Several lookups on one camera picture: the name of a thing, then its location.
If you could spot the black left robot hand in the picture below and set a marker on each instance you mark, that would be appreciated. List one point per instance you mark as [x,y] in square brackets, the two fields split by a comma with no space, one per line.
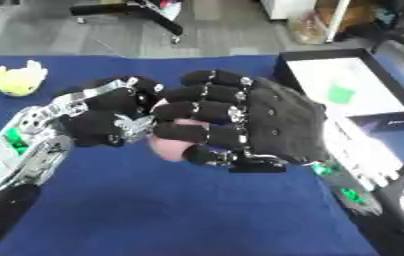
[103,126]

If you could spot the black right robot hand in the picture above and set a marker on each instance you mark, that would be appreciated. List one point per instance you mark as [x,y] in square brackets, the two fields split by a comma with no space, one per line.
[281,123]

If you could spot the pink round soft toy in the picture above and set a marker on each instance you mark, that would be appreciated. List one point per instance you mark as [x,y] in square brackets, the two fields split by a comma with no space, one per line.
[173,146]

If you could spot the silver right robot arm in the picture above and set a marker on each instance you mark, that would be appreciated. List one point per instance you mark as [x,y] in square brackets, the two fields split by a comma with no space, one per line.
[369,180]

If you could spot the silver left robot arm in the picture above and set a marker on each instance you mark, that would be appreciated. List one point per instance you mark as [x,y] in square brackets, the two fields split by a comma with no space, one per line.
[19,156]

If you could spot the black box white inside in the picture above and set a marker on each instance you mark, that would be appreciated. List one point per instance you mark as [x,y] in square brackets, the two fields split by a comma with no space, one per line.
[351,90]

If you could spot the green block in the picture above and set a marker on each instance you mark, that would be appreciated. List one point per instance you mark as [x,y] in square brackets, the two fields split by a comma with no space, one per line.
[341,93]

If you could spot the yellow soft toy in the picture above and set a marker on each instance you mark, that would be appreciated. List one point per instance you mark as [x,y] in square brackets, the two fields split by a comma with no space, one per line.
[17,80]

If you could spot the tan bag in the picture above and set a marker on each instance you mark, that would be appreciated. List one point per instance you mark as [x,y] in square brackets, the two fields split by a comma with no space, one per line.
[307,28]

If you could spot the white pole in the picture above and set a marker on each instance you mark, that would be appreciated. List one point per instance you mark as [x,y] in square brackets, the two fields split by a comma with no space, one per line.
[337,20]

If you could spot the black wheeled stand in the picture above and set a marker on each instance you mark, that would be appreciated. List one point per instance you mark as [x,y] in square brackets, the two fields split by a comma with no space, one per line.
[141,15]

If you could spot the black chair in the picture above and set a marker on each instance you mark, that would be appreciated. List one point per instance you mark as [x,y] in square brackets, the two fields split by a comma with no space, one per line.
[395,30]

